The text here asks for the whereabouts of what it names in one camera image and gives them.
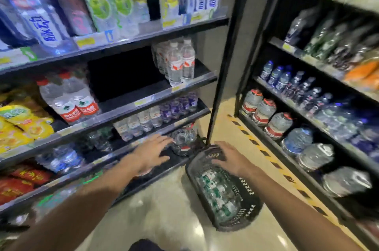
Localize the row of small clear water bottles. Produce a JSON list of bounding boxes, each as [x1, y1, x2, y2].
[[35, 105, 163, 175]]

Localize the row of dark green drink bottles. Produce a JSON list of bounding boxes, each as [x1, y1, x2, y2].
[[284, 8, 379, 71]]

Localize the person's right hand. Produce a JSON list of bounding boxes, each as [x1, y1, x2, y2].
[[212, 141, 255, 179]]

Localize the row of dark blue drink bottles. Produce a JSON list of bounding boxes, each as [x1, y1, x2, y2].
[[0, 0, 75, 53]]

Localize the black opposite shelf unit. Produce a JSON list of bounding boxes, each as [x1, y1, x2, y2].
[[234, 0, 379, 250]]

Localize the large white cap water bottle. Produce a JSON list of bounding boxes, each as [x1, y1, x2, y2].
[[297, 143, 335, 171], [322, 166, 373, 198]]

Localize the row of orange juice bottles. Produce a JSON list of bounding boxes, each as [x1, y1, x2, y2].
[[343, 58, 379, 92]]

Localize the person's left hand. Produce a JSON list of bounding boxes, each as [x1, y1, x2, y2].
[[130, 134, 174, 176]]

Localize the person's right forearm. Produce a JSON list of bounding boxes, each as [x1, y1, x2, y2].
[[242, 166, 365, 251]]

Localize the cluster of white cap bottles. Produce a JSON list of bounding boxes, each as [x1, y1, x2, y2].
[[151, 38, 196, 87]]

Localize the large blue cap water bottle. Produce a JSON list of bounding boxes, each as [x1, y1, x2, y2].
[[280, 127, 314, 157]]

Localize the person's left forearm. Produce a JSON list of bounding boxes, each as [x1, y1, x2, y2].
[[6, 156, 140, 251]]

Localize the rows of blue label water bottles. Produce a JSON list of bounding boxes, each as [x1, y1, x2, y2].
[[260, 60, 379, 163]]

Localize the row of yellow cap tea bottles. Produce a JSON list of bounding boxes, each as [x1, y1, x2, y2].
[[0, 88, 55, 154]]

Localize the green label clear drink bottle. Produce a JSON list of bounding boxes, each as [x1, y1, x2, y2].
[[99, 0, 140, 38], [71, 0, 119, 41]]

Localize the large red cap water bottle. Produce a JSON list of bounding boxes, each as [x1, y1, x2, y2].
[[264, 111, 294, 141], [252, 98, 278, 126], [241, 89, 263, 116]]

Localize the row of red wrapped drink bottles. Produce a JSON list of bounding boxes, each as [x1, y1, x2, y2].
[[0, 165, 54, 206]]

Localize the black shopping basket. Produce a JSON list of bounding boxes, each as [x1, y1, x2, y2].
[[185, 145, 264, 232]]

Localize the yellow white price tag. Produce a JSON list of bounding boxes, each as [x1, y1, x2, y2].
[[0, 47, 38, 70], [161, 14, 190, 28], [74, 30, 114, 50], [189, 8, 215, 23]]

